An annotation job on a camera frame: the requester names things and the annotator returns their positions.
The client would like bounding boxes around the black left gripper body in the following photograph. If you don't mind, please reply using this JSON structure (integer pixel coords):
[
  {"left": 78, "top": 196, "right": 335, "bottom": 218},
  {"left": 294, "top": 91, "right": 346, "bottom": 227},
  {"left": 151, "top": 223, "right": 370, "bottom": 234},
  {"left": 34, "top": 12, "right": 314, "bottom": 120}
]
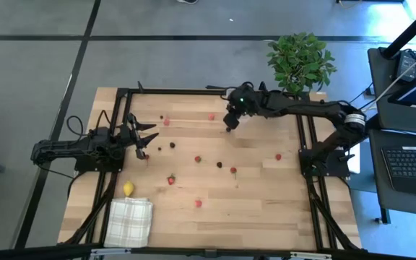
[{"left": 116, "top": 112, "right": 148, "bottom": 161}]

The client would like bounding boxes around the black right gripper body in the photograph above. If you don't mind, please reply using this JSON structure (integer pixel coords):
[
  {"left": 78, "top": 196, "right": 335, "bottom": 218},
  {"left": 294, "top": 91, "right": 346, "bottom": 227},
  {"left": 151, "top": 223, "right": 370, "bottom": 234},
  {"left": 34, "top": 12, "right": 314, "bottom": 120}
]
[{"left": 223, "top": 84, "right": 263, "bottom": 131}]

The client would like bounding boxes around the yellow lemon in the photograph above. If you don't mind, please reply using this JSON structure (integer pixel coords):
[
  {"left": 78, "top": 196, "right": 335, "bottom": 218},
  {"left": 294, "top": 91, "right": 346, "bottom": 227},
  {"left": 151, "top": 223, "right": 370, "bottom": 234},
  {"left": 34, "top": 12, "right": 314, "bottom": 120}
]
[{"left": 122, "top": 181, "right": 135, "bottom": 198}]

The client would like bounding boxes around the green leafy potted plant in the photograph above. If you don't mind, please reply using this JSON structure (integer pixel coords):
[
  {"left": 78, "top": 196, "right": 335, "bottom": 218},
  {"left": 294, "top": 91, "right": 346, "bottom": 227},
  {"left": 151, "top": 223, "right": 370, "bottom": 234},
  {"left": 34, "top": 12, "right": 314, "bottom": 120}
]
[{"left": 266, "top": 31, "right": 338, "bottom": 95}]

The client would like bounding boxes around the white plaid cloth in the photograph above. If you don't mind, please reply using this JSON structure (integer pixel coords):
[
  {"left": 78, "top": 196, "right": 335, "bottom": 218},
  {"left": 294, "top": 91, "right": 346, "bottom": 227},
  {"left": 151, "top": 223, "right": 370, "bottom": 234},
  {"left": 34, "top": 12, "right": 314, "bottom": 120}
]
[{"left": 103, "top": 196, "right": 154, "bottom": 248}]

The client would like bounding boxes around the black desk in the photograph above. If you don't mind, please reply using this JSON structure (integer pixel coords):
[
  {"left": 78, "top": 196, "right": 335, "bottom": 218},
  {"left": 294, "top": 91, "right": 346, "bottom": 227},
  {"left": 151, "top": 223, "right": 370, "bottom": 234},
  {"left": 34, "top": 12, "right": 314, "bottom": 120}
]
[
  {"left": 368, "top": 46, "right": 416, "bottom": 137},
  {"left": 368, "top": 129, "right": 416, "bottom": 225}
]

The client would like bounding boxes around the black power adapter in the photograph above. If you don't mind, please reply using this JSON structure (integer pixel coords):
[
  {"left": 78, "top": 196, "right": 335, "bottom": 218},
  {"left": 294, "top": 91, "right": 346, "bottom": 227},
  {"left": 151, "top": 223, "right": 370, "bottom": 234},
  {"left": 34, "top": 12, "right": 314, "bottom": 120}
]
[{"left": 395, "top": 50, "right": 416, "bottom": 82}]

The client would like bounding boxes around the black computer keyboard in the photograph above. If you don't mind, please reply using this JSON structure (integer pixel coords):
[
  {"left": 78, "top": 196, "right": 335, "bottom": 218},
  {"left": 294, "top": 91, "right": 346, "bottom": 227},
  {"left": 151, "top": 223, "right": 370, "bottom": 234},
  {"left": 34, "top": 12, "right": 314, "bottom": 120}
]
[{"left": 381, "top": 146, "right": 416, "bottom": 198}]

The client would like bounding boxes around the black slanted pole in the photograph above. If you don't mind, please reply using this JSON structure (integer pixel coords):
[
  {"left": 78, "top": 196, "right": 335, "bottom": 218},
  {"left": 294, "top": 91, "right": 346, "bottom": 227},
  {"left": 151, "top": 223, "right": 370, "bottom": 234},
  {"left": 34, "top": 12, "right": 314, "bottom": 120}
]
[{"left": 383, "top": 0, "right": 416, "bottom": 59}]

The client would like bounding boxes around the black aluminium rig frame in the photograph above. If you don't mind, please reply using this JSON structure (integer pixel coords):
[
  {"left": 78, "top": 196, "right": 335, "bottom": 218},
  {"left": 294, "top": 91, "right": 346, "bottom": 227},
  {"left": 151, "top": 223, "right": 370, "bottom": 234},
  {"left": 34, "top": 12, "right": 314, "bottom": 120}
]
[{"left": 0, "top": 81, "right": 416, "bottom": 260}]

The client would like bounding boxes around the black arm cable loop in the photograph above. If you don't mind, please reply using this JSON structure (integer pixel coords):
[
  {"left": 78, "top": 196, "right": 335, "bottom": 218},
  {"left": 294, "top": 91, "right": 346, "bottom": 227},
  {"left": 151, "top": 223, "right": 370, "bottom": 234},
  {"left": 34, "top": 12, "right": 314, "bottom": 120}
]
[{"left": 65, "top": 115, "right": 86, "bottom": 140}]

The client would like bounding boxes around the white cord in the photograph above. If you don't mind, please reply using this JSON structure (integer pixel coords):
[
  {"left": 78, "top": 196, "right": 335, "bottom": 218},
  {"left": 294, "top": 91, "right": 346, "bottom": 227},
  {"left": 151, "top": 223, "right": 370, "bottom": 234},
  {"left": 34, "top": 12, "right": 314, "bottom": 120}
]
[{"left": 372, "top": 43, "right": 416, "bottom": 104}]

